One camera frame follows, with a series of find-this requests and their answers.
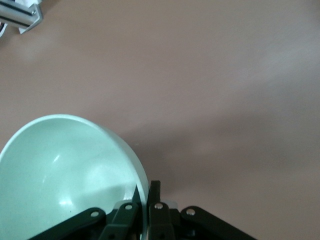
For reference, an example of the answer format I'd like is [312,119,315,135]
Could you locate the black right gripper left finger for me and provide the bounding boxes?
[27,184,145,240]

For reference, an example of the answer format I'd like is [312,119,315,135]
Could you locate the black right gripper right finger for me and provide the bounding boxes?
[148,180,256,240]

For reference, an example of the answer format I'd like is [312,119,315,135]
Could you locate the green bowl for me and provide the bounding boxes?
[0,114,150,240]

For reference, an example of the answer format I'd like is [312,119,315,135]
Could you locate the brown table cover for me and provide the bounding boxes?
[0,0,320,240]

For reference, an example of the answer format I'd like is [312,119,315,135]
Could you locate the aluminium frame bracket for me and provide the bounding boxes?
[0,0,44,35]

